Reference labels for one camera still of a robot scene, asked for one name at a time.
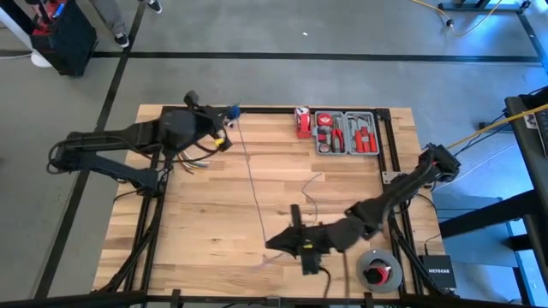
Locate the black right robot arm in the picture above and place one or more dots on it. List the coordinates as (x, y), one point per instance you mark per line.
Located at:
(398, 190)

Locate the red tape dispenser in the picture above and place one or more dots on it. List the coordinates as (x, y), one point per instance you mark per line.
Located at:
(303, 126)

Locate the black floor stand base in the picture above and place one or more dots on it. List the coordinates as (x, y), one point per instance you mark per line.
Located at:
(471, 7)

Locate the red tape measure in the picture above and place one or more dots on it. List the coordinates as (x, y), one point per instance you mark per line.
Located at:
(324, 120)

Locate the white tower device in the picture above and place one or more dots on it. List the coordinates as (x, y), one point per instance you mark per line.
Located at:
(40, 61)

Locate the grey duct tape roll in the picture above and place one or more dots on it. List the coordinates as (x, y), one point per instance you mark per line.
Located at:
(364, 261)

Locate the black box with red top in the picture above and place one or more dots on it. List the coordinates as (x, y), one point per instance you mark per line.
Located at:
(73, 43)

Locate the person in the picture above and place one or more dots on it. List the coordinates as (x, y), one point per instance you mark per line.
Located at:
(109, 17)

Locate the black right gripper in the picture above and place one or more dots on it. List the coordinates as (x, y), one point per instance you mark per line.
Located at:
(325, 241)

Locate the black desk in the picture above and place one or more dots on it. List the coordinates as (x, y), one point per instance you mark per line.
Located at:
(531, 149)

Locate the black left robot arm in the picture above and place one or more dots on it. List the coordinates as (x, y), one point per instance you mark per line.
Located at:
(107, 139)

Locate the grey tool case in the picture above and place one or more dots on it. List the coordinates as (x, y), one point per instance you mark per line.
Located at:
(347, 132)

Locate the small tape roll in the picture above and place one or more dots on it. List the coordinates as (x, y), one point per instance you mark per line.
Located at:
(324, 148)

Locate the black Netgear network switch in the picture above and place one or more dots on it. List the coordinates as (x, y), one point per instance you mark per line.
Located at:
(436, 271)

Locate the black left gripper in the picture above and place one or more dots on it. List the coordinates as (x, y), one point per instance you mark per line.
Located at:
(207, 122)

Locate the black aluminium table frame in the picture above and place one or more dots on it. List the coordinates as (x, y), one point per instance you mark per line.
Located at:
(278, 110)

